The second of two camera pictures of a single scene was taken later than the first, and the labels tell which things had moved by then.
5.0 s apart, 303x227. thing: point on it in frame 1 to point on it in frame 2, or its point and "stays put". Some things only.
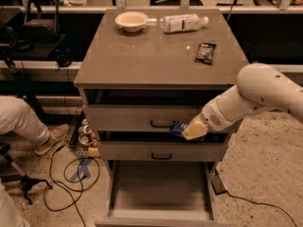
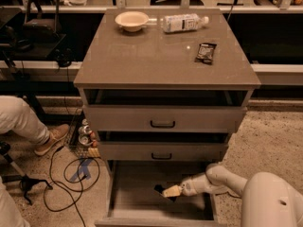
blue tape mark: (83, 167) stays put
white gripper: (210, 117) to (188, 189)
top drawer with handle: (137, 118) stays put
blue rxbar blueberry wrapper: (177, 127) to (160, 188)
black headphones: (63, 56) stays put
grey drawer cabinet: (141, 71) stays put
